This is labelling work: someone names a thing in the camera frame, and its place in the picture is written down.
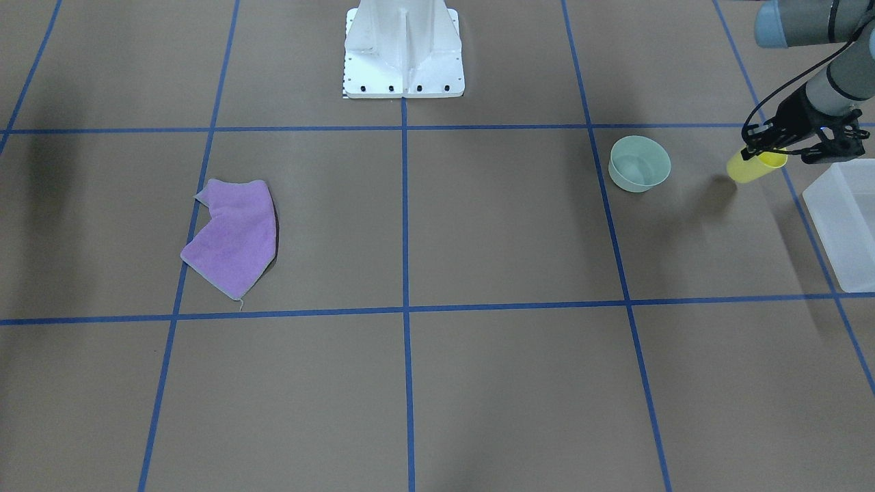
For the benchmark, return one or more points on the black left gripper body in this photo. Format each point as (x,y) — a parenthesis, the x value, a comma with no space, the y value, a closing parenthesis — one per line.
(794,115)

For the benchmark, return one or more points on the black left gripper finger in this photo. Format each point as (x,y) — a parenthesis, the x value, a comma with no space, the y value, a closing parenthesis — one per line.
(756,144)

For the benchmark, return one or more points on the yellow plastic cup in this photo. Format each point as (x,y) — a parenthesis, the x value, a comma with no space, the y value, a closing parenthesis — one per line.
(744,167)

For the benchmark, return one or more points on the green plastic bowl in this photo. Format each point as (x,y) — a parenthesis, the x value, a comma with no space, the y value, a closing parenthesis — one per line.
(638,164)

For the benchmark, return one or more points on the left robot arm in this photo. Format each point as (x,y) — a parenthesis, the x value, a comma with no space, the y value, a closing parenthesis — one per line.
(845,76)

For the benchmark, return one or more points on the translucent plastic box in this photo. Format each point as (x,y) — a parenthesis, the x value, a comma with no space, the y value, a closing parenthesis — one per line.
(841,205)

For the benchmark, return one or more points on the purple cloth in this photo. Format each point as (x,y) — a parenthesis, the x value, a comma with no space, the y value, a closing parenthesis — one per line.
(240,240)

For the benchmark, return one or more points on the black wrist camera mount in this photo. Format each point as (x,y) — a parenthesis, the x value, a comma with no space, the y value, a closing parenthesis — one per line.
(840,139)

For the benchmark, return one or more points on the white pedestal column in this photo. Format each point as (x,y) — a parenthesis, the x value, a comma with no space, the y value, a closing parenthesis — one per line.
(403,49)

